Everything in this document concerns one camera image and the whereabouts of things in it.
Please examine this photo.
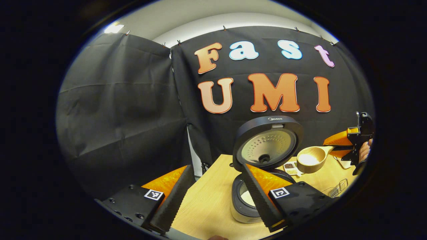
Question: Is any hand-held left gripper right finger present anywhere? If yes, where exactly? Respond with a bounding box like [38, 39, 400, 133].
[241, 163, 334, 233]

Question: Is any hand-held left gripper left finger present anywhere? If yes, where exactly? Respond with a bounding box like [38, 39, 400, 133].
[95, 165, 195, 235]

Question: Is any metal wire chopstick holder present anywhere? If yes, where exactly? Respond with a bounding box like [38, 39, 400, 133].
[322, 178, 349, 199]

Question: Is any dark grey rice cooker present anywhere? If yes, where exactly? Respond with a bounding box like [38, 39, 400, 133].
[230, 116, 305, 224]

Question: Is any white divided bean dish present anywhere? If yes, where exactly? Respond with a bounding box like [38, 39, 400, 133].
[283, 161, 302, 176]

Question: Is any row of black clips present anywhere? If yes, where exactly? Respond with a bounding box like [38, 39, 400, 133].
[125, 25, 336, 47]

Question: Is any ceiling light panel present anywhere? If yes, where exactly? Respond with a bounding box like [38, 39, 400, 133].
[104, 23, 124, 34]

